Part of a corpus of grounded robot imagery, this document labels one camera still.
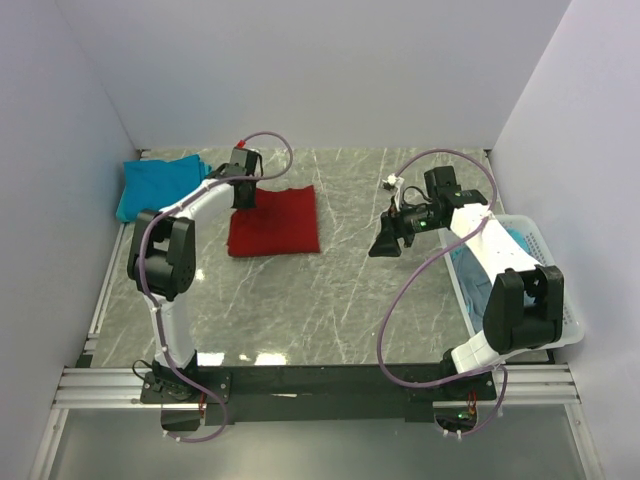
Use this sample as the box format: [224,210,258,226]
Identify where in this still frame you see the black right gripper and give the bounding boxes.
[369,196,445,258]

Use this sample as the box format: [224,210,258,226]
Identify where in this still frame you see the red t shirt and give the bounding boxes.
[227,185,321,258]

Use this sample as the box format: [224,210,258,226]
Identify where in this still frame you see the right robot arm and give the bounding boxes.
[368,166,564,399]

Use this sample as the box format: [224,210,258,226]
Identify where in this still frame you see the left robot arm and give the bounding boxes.
[127,144,264,402]

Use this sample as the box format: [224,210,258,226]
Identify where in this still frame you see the folded teal t shirt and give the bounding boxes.
[115,162,216,225]

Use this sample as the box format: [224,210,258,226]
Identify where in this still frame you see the grey blue t shirt in basket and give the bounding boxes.
[450,246,492,332]

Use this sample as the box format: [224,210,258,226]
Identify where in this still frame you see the folded blue t shirt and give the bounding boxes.
[122,155,214,217]

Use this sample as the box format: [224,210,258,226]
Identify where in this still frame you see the teal t shirt in basket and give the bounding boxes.
[507,228,531,254]

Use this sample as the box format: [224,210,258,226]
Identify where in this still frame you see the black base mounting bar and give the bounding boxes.
[140,365,497,426]

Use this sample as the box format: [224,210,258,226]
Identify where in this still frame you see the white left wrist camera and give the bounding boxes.
[235,140,260,154]

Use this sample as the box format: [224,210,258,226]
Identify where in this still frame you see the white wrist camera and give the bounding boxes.
[381,174,405,212]
[235,140,260,154]

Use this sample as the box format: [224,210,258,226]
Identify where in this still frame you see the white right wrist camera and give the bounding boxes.
[381,174,405,212]

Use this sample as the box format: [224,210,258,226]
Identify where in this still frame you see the aluminium frame rail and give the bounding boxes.
[52,364,581,410]

